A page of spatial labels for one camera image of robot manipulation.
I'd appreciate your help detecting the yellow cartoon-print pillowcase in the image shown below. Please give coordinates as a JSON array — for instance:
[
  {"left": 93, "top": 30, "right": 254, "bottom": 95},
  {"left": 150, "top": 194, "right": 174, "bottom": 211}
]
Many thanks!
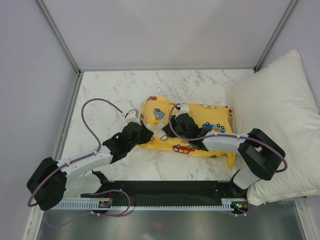
[{"left": 140, "top": 96, "right": 236, "bottom": 169}]

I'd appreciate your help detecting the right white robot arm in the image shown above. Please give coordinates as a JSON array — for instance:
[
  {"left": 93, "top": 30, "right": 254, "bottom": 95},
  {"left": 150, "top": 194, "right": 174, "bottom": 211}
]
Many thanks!
[{"left": 162, "top": 113, "right": 288, "bottom": 198}]

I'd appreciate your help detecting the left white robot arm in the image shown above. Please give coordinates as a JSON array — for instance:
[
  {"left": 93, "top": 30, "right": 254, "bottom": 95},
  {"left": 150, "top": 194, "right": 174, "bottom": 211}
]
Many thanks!
[{"left": 26, "top": 122, "right": 154, "bottom": 211}]

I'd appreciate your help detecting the large white pillow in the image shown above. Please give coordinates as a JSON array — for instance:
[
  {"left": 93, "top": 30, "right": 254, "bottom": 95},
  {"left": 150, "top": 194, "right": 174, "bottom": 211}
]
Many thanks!
[{"left": 226, "top": 50, "right": 320, "bottom": 206}]

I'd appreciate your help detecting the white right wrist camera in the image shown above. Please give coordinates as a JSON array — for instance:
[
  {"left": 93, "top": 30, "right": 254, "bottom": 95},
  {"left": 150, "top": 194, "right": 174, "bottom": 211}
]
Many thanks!
[{"left": 175, "top": 102, "right": 190, "bottom": 116}]

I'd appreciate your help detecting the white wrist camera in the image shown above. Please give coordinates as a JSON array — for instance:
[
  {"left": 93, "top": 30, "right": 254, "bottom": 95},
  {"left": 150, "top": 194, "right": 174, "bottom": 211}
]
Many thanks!
[
  {"left": 175, "top": 102, "right": 190, "bottom": 116},
  {"left": 125, "top": 109, "right": 141, "bottom": 125}
]

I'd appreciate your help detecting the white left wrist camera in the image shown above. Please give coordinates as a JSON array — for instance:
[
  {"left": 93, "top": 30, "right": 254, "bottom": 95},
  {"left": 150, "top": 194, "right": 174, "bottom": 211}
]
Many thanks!
[{"left": 125, "top": 109, "right": 141, "bottom": 125}]

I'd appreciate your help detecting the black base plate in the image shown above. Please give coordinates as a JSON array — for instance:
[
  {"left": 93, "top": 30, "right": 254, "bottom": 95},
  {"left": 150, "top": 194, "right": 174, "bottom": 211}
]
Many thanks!
[{"left": 80, "top": 180, "right": 247, "bottom": 206}]

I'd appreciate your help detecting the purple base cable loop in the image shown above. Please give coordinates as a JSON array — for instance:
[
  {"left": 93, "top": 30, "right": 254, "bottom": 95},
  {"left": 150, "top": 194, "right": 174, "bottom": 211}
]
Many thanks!
[{"left": 91, "top": 188, "right": 132, "bottom": 216}]

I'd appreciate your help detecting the white slotted cable duct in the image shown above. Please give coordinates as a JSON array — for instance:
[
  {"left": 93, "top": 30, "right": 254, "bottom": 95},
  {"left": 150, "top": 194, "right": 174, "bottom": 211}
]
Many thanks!
[{"left": 52, "top": 198, "right": 247, "bottom": 211}]

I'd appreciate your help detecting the right aluminium frame post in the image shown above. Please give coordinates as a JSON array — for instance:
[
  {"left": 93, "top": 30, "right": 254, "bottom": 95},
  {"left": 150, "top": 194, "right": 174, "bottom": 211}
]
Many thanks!
[{"left": 253, "top": 0, "right": 300, "bottom": 73}]

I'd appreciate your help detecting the aluminium frame post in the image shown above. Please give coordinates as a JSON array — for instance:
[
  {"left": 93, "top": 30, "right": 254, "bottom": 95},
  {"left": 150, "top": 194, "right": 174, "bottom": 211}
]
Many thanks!
[
  {"left": 253, "top": 0, "right": 300, "bottom": 73},
  {"left": 34, "top": 0, "right": 82, "bottom": 76}
]

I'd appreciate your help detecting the left aluminium frame post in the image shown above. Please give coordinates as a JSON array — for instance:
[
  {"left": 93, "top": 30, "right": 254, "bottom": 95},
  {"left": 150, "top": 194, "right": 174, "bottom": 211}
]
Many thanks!
[{"left": 34, "top": 0, "right": 82, "bottom": 76}]

